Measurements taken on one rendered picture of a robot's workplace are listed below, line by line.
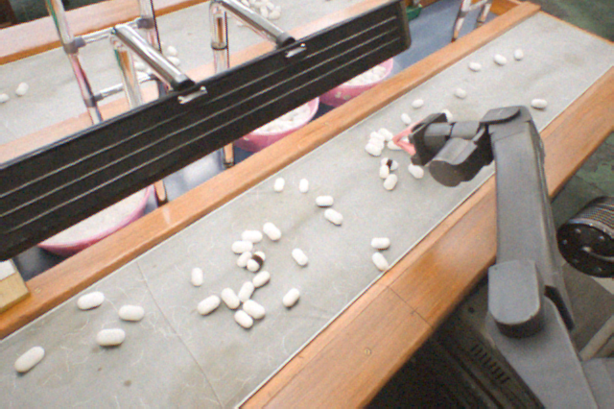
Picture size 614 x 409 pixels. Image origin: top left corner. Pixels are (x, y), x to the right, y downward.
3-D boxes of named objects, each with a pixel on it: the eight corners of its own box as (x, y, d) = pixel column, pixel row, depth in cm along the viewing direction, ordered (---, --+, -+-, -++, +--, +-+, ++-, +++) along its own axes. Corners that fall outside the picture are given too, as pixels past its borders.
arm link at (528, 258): (598, 407, 36) (554, 320, 32) (525, 406, 39) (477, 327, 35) (546, 145, 69) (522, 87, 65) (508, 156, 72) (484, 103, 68)
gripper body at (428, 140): (404, 134, 77) (438, 132, 71) (436, 111, 82) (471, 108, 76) (414, 167, 79) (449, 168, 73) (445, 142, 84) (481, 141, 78)
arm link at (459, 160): (542, 150, 67) (523, 104, 64) (509, 198, 62) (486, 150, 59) (474, 154, 77) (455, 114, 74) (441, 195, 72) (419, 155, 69)
